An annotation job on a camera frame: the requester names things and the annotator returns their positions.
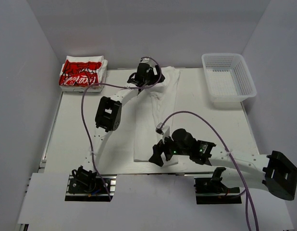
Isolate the plain white t shirt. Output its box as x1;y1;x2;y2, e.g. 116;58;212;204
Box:
134;66;180;162

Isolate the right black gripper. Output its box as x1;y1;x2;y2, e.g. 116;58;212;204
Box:
149;131;191;167

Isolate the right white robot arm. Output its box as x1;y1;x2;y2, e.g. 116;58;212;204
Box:
149;128;297;201

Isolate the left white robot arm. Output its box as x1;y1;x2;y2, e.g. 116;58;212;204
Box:
81;56;165;175

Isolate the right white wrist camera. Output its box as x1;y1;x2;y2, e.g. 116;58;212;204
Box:
155;123;170;143

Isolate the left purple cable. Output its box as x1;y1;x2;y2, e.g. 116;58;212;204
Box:
81;56;162;202

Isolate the red print white t shirt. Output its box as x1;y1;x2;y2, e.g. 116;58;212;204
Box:
59;56;108;92

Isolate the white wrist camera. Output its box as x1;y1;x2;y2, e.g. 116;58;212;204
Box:
140;57;156;70
155;123;170;143

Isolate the white plastic mesh basket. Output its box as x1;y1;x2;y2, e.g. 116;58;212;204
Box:
201;53;257;104

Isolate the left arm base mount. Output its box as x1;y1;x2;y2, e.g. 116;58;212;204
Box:
65;167;116;202

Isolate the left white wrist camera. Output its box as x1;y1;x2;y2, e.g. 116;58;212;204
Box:
140;57;156;70

